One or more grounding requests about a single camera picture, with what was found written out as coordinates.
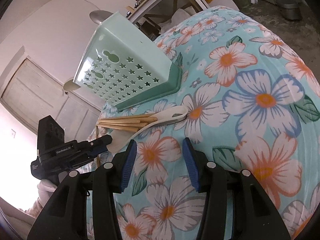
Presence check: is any white rice paddle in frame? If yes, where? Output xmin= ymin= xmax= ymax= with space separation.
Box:
xmin=106 ymin=106 xmax=188 ymax=154

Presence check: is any cream plastic soup ladle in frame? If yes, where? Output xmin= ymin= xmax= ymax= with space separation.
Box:
xmin=63 ymin=79 xmax=81 ymax=91

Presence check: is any metal spoon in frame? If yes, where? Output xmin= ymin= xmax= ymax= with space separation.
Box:
xmin=89 ymin=10 xmax=113 ymax=25

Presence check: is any left white gloved hand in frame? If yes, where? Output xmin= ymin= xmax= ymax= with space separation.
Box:
xmin=25 ymin=179 xmax=57 ymax=218

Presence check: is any white panel door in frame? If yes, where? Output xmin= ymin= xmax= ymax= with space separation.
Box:
xmin=1 ymin=59 xmax=100 ymax=141

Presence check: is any floral blue tablecloth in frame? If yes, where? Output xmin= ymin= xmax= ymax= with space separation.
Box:
xmin=100 ymin=6 xmax=319 ymax=239

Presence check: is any mint green utensil holder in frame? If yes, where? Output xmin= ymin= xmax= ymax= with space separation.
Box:
xmin=73 ymin=12 xmax=182 ymax=111

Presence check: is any white sack under table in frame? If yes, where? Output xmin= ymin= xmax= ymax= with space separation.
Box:
xmin=158 ymin=6 xmax=196 ymax=34

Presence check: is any white box under table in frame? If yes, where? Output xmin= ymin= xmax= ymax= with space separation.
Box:
xmin=208 ymin=0 xmax=239 ymax=11

